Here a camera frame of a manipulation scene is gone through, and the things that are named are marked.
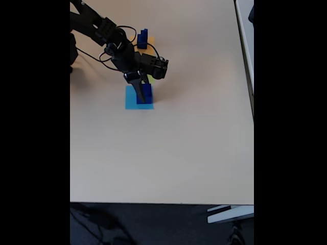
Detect large blue cube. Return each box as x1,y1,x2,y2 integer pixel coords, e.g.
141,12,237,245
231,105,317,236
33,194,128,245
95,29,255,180
136,83,154,105

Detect medium blue cube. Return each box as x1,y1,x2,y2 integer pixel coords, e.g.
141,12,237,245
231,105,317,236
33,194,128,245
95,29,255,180
137,34,149,50

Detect light blue paper square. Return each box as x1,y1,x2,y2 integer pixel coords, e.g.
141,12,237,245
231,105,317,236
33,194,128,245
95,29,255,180
125,85,155,110

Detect orange paper square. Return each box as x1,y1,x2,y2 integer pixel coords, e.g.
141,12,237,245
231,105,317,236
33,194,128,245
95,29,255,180
129,35,156,56

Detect white neighbouring table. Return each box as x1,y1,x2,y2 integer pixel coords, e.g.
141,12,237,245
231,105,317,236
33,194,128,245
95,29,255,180
234,0,254,120

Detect white table foot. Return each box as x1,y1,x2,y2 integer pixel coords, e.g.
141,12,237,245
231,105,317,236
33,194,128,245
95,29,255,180
206,204,254,225

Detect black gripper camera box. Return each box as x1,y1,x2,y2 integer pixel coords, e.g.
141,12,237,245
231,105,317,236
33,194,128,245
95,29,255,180
139,52,170,81

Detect black floor cable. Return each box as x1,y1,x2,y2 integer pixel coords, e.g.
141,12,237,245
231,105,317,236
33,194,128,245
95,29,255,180
70,204,136,245
228,220,246,245

